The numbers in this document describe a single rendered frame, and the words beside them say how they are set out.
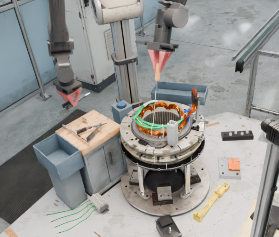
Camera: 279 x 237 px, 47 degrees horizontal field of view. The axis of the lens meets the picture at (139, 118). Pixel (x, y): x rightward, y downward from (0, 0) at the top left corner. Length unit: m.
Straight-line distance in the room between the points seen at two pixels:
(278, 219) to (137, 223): 0.53
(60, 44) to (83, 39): 2.29
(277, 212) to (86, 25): 2.55
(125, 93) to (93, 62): 1.86
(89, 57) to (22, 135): 1.05
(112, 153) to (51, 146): 0.25
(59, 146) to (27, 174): 1.47
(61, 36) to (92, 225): 0.72
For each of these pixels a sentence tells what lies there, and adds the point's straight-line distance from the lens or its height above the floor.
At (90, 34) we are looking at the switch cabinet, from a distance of 3.36.
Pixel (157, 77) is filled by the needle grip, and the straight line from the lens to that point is 1.10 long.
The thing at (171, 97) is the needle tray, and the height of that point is 1.05.
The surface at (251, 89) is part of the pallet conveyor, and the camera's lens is 2.94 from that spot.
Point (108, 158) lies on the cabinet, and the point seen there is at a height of 0.94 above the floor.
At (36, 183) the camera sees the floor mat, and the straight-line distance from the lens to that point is 2.71.
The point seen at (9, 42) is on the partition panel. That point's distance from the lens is 3.40.
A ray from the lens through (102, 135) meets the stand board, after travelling 1.25.
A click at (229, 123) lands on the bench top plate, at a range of 1.75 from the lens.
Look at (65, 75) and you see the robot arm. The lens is 1.09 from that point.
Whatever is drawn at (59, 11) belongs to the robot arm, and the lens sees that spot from 1.02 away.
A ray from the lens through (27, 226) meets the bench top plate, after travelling 1.42.
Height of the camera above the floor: 1.83
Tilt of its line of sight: 36 degrees down
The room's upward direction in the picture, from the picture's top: 7 degrees counter-clockwise
